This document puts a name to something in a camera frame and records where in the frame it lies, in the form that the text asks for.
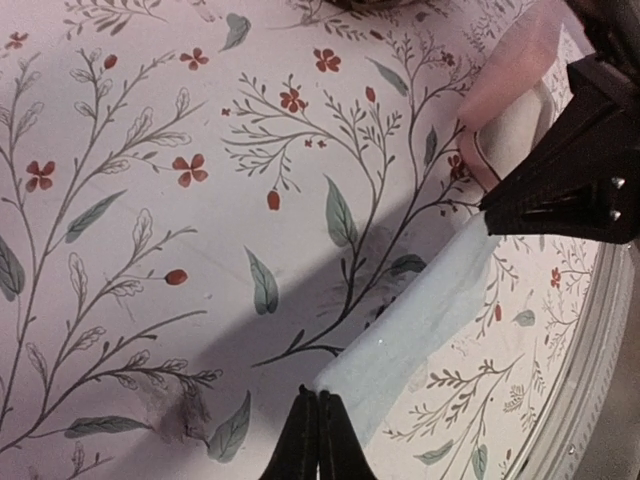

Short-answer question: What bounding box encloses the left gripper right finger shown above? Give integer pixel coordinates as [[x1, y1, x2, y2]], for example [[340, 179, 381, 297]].
[[318, 391, 375, 480]]

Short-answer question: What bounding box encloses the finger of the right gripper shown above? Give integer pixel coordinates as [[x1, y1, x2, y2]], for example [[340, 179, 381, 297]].
[[482, 176, 639, 244]]

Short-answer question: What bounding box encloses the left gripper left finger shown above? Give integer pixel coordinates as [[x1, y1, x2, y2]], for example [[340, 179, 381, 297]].
[[262, 385, 319, 480]]

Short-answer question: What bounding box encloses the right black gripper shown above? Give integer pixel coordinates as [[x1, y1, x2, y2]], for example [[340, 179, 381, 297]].
[[481, 0, 639, 210]]

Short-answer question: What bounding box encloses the pink translucent plastic cup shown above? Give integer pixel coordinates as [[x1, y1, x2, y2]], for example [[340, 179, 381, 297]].
[[458, 1, 562, 192]]

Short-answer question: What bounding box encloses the blue cleaning cloth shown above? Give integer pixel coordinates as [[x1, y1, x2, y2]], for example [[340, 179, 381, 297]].
[[313, 213, 499, 446]]

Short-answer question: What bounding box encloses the floral patterned table mat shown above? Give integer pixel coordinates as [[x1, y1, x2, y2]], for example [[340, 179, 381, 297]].
[[0, 0, 601, 480]]

